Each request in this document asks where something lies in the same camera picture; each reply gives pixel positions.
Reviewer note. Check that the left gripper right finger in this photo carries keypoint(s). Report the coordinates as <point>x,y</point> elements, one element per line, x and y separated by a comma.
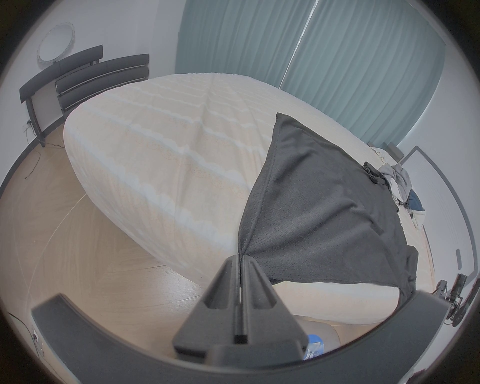
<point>262,322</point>

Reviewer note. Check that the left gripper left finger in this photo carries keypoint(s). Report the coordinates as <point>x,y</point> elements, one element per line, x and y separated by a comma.
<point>221,322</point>

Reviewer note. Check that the black T-shirt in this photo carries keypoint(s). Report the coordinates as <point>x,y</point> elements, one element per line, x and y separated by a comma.
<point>318,206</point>

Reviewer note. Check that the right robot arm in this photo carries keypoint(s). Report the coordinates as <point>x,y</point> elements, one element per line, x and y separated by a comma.
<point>458,287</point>

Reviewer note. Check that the bed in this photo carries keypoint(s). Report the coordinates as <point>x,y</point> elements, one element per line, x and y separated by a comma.
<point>150,142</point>

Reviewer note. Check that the pile of clothes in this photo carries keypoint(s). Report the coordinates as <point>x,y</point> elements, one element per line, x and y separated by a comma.
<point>403,180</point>

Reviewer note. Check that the white door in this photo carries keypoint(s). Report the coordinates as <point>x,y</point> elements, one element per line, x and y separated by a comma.
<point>446,202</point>

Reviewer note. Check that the blue-green curtain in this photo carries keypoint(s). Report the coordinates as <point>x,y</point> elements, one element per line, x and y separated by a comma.
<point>232,37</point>
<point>367,67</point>

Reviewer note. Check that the black console table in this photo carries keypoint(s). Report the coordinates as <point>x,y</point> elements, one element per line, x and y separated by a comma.
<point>63,63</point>

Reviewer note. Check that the round white framed mirror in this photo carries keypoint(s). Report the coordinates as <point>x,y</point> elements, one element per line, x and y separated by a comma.
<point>56,43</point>

